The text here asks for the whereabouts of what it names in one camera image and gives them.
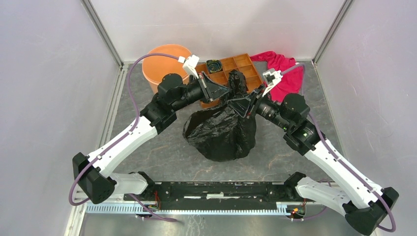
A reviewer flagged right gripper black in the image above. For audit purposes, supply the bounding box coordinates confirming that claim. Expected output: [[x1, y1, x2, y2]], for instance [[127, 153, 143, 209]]
[[226, 83, 291, 131]]

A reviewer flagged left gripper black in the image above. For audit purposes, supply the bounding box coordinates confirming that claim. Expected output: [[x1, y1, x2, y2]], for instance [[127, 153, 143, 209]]
[[172, 71, 231, 112]]

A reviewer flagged black trash bag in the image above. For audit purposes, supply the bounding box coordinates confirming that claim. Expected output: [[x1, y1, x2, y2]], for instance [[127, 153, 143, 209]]
[[182, 69, 257, 162]]

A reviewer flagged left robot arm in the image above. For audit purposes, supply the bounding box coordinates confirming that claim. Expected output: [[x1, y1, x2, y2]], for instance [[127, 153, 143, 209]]
[[72, 72, 230, 204]]

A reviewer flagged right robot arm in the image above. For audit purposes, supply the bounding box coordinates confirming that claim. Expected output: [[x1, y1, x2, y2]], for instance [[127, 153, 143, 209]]
[[227, 87, 399, 236]]

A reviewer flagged orange plastic trash bin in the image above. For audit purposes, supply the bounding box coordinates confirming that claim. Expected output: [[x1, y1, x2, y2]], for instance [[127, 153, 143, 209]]
[[142, 44, 191, 93]]

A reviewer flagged rolled bag with yellow-green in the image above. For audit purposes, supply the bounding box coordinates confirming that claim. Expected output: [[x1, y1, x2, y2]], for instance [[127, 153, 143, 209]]
[[206, 59, 223, 74]]

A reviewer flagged orange compartment tray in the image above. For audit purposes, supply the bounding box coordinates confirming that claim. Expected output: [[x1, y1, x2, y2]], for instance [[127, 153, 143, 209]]
[[196, 54, 263, 93]]

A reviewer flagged red cloth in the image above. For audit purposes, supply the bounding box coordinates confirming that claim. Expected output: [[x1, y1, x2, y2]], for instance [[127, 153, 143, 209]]
[[250, 51, 305, 103]]

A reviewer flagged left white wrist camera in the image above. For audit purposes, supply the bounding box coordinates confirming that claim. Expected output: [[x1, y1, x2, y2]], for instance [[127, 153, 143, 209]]
[[178, 55, 200, 78]]

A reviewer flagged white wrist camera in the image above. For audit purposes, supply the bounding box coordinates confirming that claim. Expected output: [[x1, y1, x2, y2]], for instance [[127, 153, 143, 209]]
[[262, 68, 283, 96], [178, 55, 200, 78]]

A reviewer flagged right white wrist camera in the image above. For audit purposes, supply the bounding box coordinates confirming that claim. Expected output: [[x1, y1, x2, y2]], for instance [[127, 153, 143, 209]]
[[262, 68, 283, 96]]

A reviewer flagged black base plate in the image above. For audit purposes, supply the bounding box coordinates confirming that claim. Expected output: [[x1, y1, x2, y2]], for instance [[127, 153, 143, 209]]
[[139, 181, 304, 210]]

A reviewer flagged aluminium rail frame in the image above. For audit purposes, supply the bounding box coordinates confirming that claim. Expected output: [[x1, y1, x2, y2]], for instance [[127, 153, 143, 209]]
[[66, 180, 331, 235]]

